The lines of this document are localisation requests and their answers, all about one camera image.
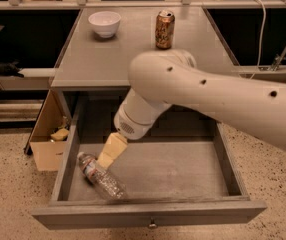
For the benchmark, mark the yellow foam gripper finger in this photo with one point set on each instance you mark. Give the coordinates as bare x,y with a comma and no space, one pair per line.
115,145

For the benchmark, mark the clear plastic water bottle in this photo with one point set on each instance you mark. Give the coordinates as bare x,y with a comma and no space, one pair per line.
104,182

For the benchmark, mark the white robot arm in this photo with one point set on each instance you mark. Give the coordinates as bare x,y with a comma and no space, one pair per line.
159,80

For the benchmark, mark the grey open top drawer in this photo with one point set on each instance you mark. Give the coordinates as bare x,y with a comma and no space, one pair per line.
180,173

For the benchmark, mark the round metal drawer knob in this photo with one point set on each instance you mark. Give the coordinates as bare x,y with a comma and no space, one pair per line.
152,225

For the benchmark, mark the yellow object in box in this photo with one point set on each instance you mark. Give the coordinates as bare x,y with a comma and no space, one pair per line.
60,135

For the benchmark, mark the cardboard box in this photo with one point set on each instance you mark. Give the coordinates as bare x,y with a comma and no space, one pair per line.
47,152

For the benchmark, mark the grey wooden cabinet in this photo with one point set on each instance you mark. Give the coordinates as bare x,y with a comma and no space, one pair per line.
94,63

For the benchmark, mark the white ceramic bowl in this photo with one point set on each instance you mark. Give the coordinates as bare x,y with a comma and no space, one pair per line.
105,23

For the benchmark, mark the gold soda can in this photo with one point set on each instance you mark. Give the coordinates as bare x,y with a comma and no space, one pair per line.
164,30

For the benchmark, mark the black cloth on shelf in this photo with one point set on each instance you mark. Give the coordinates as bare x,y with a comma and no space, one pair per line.
9,69

